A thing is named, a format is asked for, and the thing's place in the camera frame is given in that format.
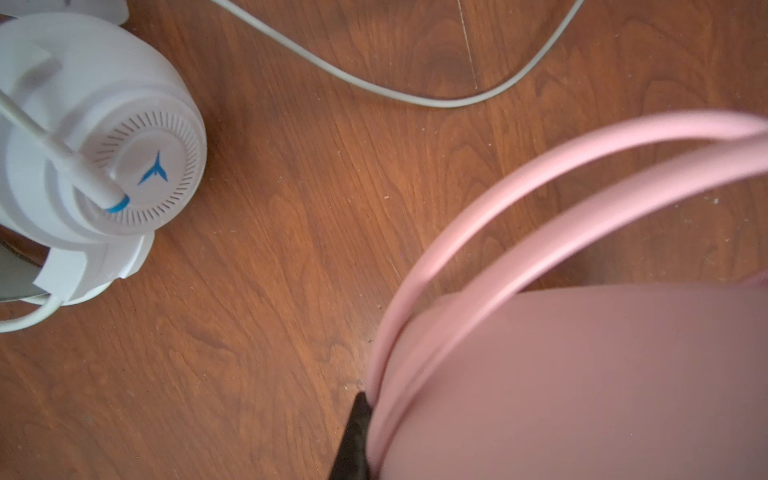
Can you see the white headphones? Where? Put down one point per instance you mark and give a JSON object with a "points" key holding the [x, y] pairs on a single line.
{"points": [[101, 145]]}

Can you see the pink headphones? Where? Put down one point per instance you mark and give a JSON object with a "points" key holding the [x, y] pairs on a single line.
{"points": [[613, 382]]}

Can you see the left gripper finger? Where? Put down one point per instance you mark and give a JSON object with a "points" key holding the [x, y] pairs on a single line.
{"points": [[351, 461]]}

